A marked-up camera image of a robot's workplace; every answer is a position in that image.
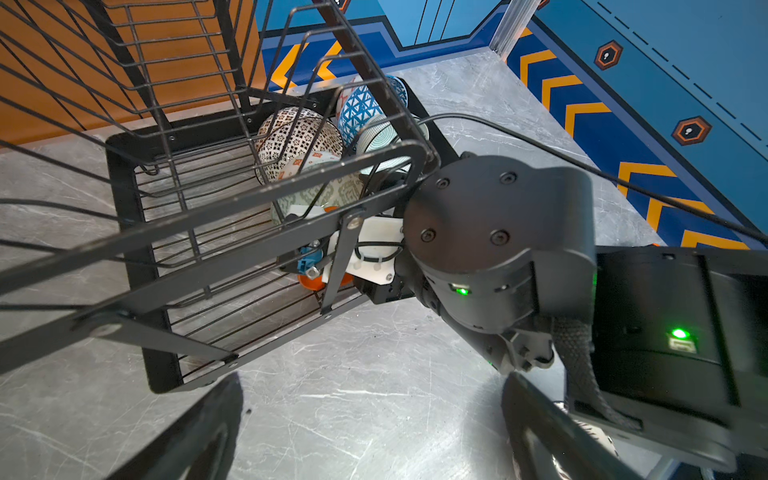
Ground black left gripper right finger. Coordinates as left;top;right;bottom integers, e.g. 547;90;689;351
502;373;639;479

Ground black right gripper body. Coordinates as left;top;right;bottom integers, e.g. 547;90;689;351
354;274;417;305

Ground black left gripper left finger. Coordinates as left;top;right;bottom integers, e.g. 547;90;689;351
110;373;244;479

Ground orange bowl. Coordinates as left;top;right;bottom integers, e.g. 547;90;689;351
296;235;331;292

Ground green geometric patterned bowl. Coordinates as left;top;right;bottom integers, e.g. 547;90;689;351
265;151;363;218

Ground green spiral bowl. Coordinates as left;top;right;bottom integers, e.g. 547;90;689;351
356;114;430;175

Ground brown patterned bowl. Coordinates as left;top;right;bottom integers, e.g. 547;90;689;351
254;106;344;182

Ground blue triangle patterned bowl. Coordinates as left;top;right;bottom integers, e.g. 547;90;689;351
335;76;383;146

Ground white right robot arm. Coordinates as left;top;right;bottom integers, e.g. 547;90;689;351
353;156;767;472

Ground black wire dish rack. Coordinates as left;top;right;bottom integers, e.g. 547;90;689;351
1;1;440;393

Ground aluminium corner post right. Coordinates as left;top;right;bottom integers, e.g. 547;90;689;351
490;0;540;59

